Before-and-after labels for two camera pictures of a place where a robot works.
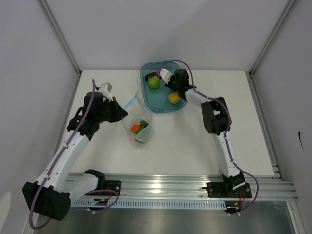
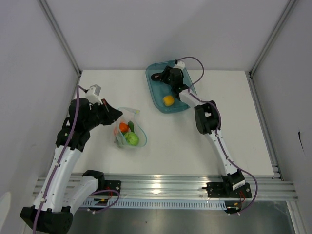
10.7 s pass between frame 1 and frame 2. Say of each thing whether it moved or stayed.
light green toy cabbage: moved
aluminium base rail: stayed
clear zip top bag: moved
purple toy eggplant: moved
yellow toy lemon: moved
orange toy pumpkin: moved
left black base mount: stayed
